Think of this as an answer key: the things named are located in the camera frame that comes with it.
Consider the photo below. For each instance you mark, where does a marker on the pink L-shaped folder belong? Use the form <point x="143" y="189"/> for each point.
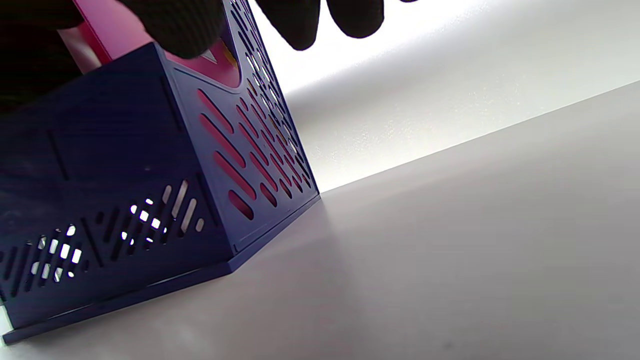
<point x="205" y="72"/>

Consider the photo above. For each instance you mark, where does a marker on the blue plastic file organizer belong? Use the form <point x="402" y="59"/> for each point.
<point x="100" y="150"/>

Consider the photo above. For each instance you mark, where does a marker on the pink cardstock sheet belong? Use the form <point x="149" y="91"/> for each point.
<point x="105" y="25"/>

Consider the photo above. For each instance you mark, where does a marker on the person's right hand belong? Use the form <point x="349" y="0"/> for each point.
<point x="180" y="25"/>

